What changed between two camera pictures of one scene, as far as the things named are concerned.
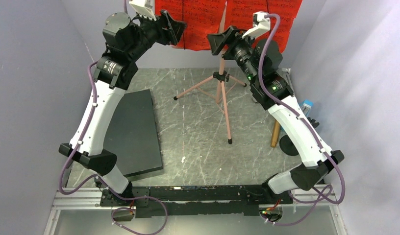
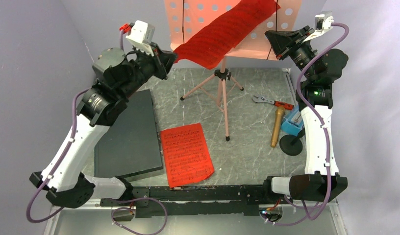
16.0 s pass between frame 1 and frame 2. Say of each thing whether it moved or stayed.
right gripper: moved
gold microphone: stayed
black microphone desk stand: stayed
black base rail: stayed
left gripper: moved
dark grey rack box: stayed
